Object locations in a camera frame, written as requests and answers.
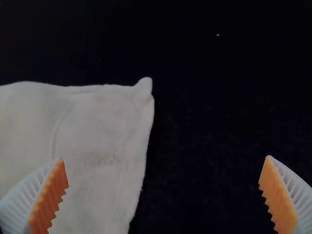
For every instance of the pale towel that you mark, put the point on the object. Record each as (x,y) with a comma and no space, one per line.
(97,122)

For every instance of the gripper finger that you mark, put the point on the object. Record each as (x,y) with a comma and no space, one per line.
(36,200)
(285,200)

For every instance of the black mat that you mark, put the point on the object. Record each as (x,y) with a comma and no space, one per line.
(219,97)

